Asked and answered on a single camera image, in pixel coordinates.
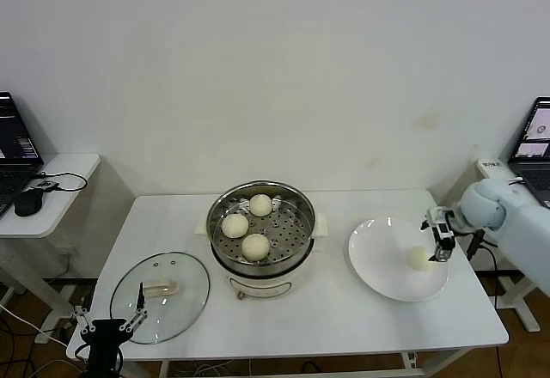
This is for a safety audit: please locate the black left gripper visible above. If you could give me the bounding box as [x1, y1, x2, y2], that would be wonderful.
[70, 282, 150, 378]

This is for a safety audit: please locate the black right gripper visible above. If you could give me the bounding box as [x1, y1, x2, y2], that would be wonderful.
[419, 207, 456, 264]

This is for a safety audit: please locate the white steamed baozi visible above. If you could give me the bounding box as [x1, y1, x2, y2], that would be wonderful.
[248, 193, 273, 217]
[406, 247, 434, 272]
[241, 233, 272, 262]
[221, 213, 250, 239]

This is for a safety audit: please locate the glass pot lid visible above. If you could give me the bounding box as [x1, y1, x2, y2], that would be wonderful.
[109, 251, 211, 344]

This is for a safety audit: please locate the stainless steel steamer basket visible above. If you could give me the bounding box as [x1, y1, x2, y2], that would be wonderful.
[207, 180, 318, 276]

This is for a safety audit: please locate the white round plate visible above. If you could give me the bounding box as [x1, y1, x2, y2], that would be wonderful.
[347, 217, 451, 303]

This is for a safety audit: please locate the black computer mouse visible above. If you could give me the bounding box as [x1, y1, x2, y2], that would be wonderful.
[14, 188, 46, 217]

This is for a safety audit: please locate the grey laptop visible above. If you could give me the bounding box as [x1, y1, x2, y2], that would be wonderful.
[508, 97, 550, 214]

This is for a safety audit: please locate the cream electric cooker base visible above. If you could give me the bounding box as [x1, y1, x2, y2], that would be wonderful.
[195, 212, 332, 302]

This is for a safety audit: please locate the black laptop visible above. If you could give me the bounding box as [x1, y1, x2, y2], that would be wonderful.
[0, 90, 46, 220]

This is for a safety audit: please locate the black cable with adapter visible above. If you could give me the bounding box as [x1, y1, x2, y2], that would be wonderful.
[467, 228, 504, 310]

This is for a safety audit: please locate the white table frame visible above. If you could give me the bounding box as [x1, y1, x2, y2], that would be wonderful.
[156, 349, 474, 378]

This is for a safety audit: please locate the white cable bundle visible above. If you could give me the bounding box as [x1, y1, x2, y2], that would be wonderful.
[188, 360, 235, 378]

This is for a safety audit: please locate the thin black hub cable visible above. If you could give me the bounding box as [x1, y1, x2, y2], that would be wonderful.
[36, 171, 89, 192]

